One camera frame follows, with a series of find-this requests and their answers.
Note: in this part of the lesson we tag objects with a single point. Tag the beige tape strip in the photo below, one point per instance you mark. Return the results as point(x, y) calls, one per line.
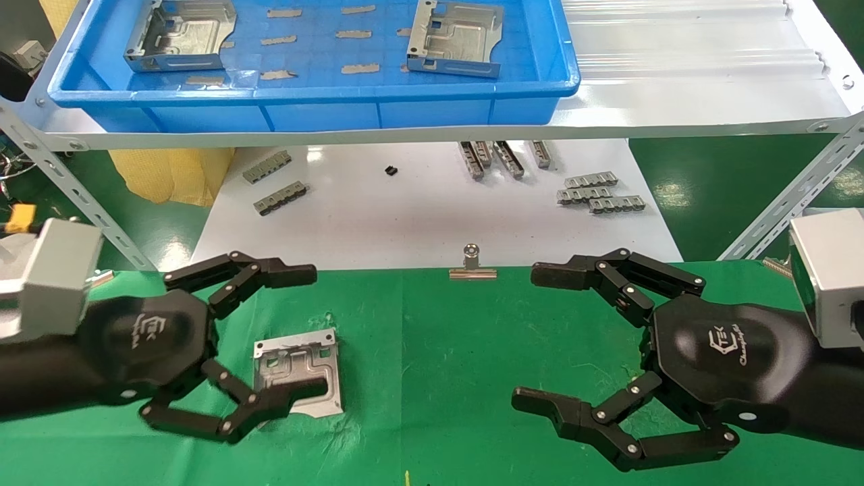
point(358, 9)
point(360, 68)
point(353, 34)
point(206, 80)
point(279, 40)
point(283, 12)
point(279, 74)

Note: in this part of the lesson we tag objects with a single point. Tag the blue plastic bin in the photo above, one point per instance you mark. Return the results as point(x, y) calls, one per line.
point(324, 108)

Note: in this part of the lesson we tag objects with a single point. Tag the white metal shelving rack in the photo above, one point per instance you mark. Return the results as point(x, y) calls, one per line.
point(675, 88)

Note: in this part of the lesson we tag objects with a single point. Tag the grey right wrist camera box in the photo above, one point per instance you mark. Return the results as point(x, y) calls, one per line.
point(833, 277)

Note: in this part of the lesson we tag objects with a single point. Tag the grey metal connector strip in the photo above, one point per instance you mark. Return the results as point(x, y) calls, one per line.
point(591, 179)
point(266, 167)
point(507, 159)
point(542, 154)
point(483, 153)
point(280, 198)
point(617, 204)
point(470, 160)
point(584, 195)

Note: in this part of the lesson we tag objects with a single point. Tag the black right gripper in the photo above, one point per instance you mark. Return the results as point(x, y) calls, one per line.
point(729, 358)

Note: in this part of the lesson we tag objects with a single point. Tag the silver binder clip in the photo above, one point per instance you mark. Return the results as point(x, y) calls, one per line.
point(776, 266)
point(472, 273)

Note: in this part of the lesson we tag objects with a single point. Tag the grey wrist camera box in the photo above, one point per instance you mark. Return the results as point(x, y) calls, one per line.
point(57, 277)
point(833, 277)

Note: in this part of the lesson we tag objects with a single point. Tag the small grey box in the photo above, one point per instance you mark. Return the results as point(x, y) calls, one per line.
point(28, 55)

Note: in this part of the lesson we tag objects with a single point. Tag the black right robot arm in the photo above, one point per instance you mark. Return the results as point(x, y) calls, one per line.
point(840, 391)

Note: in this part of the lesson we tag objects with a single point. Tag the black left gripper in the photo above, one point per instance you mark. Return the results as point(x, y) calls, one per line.
point(152, 344)

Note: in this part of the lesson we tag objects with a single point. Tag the yellow cloth bag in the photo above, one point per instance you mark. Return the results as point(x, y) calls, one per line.
point(169, 175)

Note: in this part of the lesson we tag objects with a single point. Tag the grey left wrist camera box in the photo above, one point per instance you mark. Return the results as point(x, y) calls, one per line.
point(57, 277)

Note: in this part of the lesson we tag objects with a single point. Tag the yellow power connector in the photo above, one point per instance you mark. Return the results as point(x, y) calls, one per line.
point(20, 218)

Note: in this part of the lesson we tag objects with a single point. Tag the chrome swivel chair base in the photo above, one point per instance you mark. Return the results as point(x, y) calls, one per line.
point(10, 165)

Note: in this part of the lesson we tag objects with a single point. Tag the green table cloth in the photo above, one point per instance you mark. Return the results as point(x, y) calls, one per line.
point(439, 371)

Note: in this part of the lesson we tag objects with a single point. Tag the grey sheet metal bracket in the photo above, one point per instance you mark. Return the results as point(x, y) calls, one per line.
point(297, 364)
point(459, 37)
point(182, 34)

